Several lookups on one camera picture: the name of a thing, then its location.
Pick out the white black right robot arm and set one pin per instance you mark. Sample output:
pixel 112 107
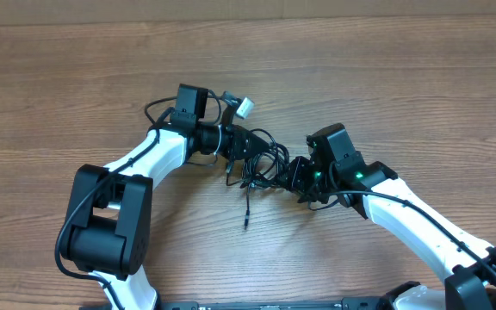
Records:
pixel 336 173

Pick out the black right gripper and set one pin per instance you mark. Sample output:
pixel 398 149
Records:
pixel 301 173

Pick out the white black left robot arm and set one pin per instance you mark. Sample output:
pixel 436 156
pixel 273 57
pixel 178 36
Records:
pixel 105 235

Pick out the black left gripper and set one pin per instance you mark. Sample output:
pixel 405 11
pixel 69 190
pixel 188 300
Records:
pixel 234 144

